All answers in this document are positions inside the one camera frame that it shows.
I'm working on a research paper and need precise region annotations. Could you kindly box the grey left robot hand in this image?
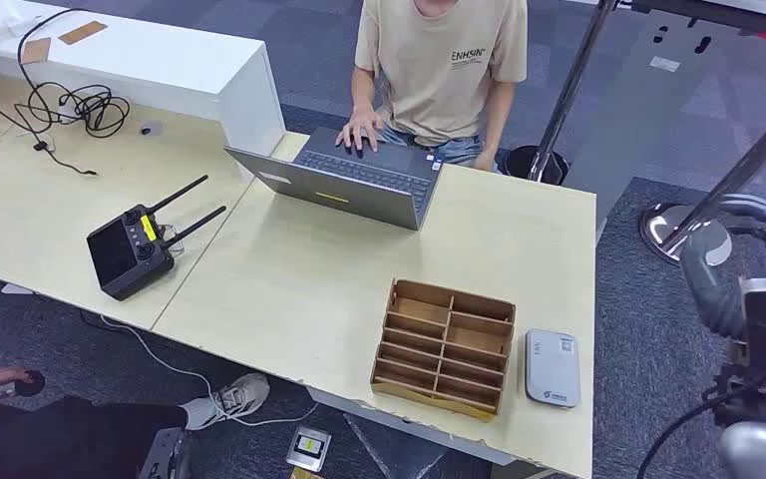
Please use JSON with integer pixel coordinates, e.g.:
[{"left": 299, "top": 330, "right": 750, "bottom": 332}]
[{"left": 138, "top": 427, "right": 192, "bottom": 479}]

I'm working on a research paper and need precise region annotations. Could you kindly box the person's right hand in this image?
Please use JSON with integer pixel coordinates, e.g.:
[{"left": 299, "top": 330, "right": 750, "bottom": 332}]
[{"left": 336, "top": 104, "right": 385, "bottom": 155}]

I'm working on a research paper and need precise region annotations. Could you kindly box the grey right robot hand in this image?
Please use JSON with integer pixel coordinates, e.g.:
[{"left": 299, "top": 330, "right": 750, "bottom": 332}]
[{"left": 678, "top": 193, "right": 766, "bottom": 341}]

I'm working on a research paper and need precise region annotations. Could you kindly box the person's hand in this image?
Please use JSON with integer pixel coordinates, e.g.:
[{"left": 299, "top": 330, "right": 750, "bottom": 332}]
[{"left": 0, "top": 365, "right": 33, "bottom": 394}]

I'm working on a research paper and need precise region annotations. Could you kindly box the white card reader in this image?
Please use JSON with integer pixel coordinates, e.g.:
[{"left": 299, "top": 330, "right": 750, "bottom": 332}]
[{"left": 523, "top": 328, "right": 581, "bottom": 409}]

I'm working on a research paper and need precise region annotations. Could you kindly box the person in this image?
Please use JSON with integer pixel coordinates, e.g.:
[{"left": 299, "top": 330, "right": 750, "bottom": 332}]
[
  {"left": 0, "top": 361, "right": 272, "bottom": 479},
  {"left": 336, "top": 0, "right": 529, "bottom": 175}
]

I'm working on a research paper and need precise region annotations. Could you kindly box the black round puck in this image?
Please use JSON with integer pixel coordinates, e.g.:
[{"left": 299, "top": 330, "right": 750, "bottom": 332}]
[{"left": 12, "top": 369, "right": 46, "bottom": 398}]

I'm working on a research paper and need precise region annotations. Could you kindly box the grey laptop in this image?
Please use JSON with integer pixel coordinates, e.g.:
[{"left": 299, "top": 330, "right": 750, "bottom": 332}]
[{"left": 223, "top": 125, "right": 445, "bottom": 232}]

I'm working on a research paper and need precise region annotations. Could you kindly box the metal floor socket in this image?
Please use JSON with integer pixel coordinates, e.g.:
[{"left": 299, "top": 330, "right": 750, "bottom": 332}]
[{"left": 285, "top": 426, "right": 333, "bottom": 473}]

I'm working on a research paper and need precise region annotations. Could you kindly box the black remote controller with antennas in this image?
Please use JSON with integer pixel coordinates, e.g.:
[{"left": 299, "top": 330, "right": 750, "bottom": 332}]
[{"left": 85, "top": 174, "right": 227, "bottom": 302}]

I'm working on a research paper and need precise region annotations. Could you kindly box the grey metal sign panel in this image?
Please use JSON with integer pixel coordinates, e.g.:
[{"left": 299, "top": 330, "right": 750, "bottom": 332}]
[{"left": 563, "top": 7, "right": 766, "bottom": 227}]

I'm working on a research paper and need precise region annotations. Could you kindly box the brown cardboard organizer tray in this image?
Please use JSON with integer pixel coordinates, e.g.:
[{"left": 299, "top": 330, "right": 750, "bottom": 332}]
[{"left": 369, "top": 277, "right": 517, "bottom": 423}]

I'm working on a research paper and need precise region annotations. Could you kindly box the white counter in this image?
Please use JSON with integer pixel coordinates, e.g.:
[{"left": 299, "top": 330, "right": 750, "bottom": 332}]
[{"left": 0, "top": 0, "right": 287, "bottom": 158}]

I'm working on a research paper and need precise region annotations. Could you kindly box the white desk underframe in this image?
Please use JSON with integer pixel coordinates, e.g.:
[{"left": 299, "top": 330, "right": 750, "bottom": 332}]
[{"left": 306, "top": 386, "right": 557, "bottom": 479}]

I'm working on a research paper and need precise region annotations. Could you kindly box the white plug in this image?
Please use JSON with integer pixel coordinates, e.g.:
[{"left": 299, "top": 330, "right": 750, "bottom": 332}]
[{"left": 57, "top": 94, "right": 82, "bottom": 125}]

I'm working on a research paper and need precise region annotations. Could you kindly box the long brown cardboard piece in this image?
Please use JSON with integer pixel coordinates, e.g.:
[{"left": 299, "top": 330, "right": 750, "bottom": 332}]
[{"left": 57, "top": 20, "right": 109, "bottom": 46}]

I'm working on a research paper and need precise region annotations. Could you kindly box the small brown cardboard piece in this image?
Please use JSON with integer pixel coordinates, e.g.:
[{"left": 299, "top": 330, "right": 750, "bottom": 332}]
[{"left": 19, "top": 36, "right": 53, "bottom": 66}]

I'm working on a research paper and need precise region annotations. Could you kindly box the white power adapter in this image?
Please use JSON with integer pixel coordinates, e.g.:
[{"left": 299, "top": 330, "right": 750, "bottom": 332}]
[{"left": 0, "top": 14, "right": 47, "bottom": 38}]

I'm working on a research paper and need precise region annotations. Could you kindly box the chrome post with black base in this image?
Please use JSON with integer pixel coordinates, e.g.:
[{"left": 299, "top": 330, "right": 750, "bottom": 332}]
[{"left": 503, "top": 0, "right": 622, "bottom": 187}]

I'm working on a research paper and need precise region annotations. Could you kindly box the white floor cable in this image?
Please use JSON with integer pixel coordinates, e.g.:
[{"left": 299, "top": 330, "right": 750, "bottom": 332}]
[{"left": 99, "top": 315, "right": 318, "bottom": 428}]

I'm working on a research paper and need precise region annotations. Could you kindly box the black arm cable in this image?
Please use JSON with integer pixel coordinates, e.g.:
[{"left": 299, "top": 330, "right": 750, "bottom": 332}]
[{"left": 634, "top": 386, "right": 754, "bottom": 479}]

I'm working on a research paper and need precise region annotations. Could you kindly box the thin wire loop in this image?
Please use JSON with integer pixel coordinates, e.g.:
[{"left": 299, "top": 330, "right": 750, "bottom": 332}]
[{"left": 157, "top": 223, "right": 188, "bottom": 257}]

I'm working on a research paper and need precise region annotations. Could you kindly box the black tangled cable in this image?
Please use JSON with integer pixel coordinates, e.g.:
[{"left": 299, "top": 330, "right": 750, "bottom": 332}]
[{"left": 0, "top": 7, "right": 132, "bottom": 178}]

